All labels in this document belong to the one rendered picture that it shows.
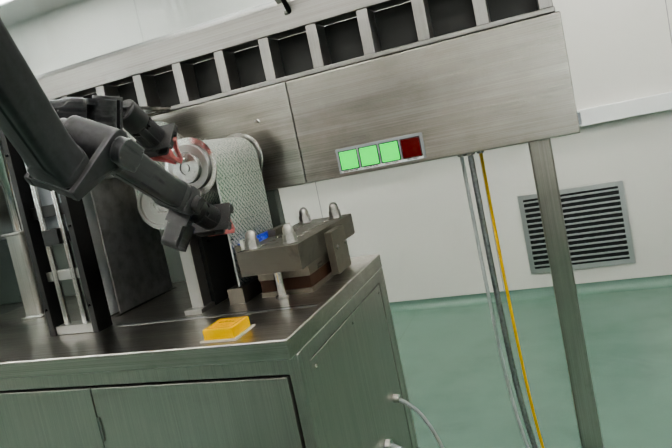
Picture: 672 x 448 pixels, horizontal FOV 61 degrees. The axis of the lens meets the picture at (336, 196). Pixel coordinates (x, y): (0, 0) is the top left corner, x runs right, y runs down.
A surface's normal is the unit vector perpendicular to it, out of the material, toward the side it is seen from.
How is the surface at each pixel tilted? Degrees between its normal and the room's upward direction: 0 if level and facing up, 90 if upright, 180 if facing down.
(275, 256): 90
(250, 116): 90
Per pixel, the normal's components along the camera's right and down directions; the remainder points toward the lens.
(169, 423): -0.33, 0.15
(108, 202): 0.92, -0.16
